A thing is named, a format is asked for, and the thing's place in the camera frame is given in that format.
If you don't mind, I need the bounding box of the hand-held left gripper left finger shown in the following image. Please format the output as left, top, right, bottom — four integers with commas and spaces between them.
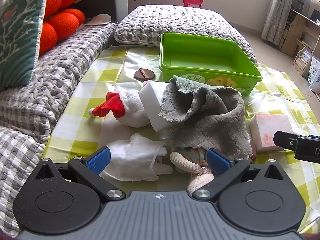
34, 147, 126, 202

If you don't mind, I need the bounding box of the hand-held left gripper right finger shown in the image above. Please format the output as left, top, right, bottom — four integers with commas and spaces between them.
192, 149, 285, 202

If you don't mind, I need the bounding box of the pink-stained white sponge block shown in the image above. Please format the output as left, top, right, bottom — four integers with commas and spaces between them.
249, 114, 293, 152

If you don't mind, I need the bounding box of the bunny plush doll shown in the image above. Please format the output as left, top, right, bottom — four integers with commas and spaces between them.
170, 147, 218, 193

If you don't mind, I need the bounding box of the white cloth glove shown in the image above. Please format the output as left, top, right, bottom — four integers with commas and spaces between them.
102, 133, 174, 182

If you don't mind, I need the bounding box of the grey quilted towel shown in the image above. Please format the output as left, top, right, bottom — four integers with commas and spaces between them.
159, 75, 253, 157

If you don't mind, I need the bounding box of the santa plush toy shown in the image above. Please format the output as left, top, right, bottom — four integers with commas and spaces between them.
89, 90, 152, 128

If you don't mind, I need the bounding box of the green plastic bin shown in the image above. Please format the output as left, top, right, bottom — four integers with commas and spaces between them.
159, 32, 262, 95

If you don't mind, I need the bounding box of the yellow-green checkered tablecloth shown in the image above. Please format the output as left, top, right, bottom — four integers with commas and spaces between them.
44, 46, 320, 232

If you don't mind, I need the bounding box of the white paper bag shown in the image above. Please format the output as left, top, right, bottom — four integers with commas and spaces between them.
308, 56, 320, 95

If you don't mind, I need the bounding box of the brown powder puff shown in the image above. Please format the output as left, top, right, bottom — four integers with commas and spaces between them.
133, 68, 155, 81

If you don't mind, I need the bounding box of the grey quilted sofa cover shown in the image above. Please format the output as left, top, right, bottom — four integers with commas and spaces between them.
0, 21, 119, 238

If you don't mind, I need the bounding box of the wooden shelf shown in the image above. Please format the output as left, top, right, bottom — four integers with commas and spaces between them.
278, 0, 320, 78

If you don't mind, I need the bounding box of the beige curtain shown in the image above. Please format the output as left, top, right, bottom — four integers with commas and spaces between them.
261, 0, 302, 47

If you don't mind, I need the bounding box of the beige scalloped pouch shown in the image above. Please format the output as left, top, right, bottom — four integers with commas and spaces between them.
84, 14, 112, 27

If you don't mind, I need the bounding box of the orange carrot plush cushion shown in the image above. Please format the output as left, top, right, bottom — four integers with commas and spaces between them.
39, 0, 86, 55

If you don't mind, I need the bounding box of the grey quilted ottoman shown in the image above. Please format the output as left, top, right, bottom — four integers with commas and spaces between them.
114, 5, 258, 67

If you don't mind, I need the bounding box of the teal branch-print pillow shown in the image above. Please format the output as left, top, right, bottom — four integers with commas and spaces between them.
0, 0, 50, 92

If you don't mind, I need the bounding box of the dark grey sofa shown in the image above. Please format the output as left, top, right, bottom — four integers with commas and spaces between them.
74, 0, 129, 23

